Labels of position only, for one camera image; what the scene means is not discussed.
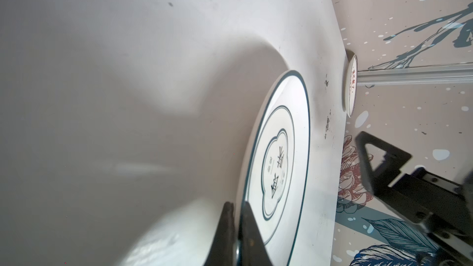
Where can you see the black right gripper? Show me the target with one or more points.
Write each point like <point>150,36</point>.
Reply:
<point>440,209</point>

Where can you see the orange sunburst plate corner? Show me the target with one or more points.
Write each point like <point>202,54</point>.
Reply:
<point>350,83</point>

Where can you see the white black pattern plate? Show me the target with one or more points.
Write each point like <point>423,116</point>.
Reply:
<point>275,167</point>

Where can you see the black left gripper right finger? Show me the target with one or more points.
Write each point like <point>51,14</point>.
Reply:
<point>252,250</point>

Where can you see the right aluminium frame post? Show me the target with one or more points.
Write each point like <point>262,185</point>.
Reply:
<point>445,74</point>

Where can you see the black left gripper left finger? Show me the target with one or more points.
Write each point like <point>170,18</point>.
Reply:
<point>222,251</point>

